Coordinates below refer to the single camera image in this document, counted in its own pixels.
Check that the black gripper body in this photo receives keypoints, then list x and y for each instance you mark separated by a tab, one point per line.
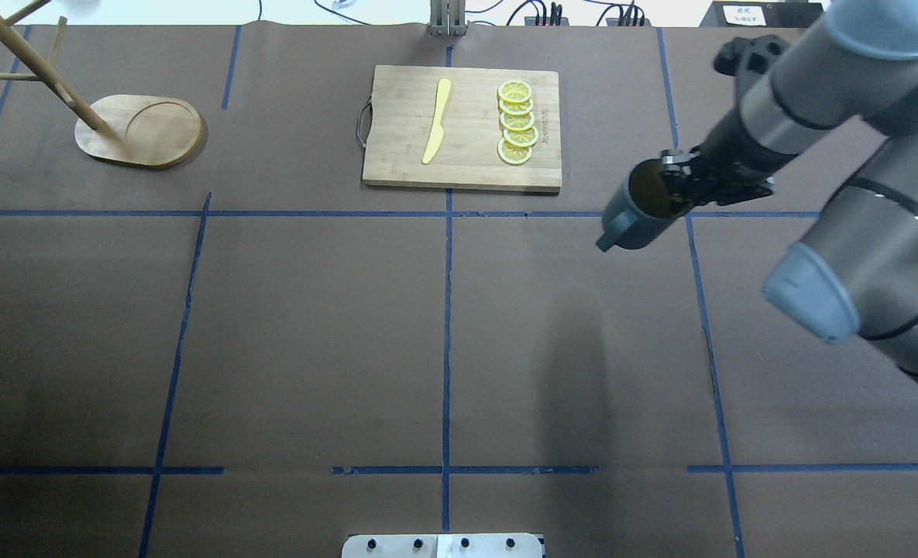
726	144

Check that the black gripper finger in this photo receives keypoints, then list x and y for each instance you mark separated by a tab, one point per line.
674	167

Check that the dark teal ribbed mug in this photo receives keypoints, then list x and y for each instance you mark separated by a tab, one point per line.
642	208

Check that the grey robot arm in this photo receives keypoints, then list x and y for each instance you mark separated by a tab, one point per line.
840	103

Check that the wooden cup storage rack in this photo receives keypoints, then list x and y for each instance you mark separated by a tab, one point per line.
139	131

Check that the lemon slice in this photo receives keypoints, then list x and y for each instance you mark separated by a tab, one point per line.
512	154
516	123
523	138
515	91
515	108

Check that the black power box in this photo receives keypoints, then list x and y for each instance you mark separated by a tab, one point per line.
768	14

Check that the yellow plastic knife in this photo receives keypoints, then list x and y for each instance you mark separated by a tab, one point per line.
437	130

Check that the bamboo cutting board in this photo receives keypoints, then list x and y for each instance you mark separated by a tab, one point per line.
402	101

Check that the white pillar with base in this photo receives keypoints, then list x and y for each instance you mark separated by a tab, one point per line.
490	544

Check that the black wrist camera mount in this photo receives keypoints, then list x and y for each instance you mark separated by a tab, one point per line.
749	56

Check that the aluminium frame post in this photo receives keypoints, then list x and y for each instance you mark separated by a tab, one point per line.
447	18

